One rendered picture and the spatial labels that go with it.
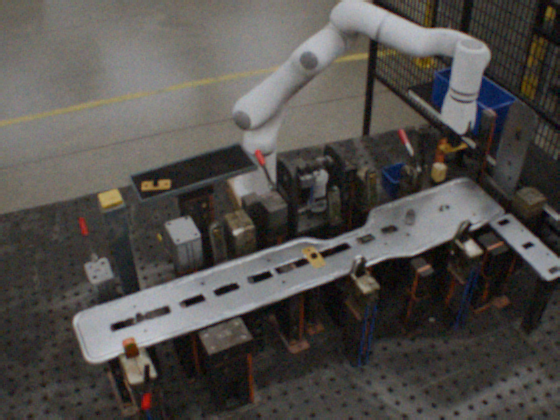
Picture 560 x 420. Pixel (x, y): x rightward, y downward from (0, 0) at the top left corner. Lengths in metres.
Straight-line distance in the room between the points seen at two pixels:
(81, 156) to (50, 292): 1.94
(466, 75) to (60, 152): 3.00
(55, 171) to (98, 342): 2.44
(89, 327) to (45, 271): 0.68
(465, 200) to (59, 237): 1.49
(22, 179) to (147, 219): 1.72
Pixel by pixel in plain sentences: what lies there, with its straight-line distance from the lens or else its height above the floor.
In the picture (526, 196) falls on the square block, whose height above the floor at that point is 1.06.
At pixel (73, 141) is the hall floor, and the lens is 4.31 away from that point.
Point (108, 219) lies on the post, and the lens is 1.90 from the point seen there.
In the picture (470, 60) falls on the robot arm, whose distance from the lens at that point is 1.76.
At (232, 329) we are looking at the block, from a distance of 1.68.
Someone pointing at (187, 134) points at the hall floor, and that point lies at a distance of 4.18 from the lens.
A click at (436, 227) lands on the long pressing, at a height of 1.00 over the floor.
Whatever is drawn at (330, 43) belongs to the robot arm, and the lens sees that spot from 1.93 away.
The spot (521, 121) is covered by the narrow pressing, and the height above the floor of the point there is 1.28.
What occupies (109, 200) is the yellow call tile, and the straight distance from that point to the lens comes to 1.89.
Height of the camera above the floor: 2.34
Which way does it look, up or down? 41 degrees down
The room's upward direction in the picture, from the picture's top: straight up
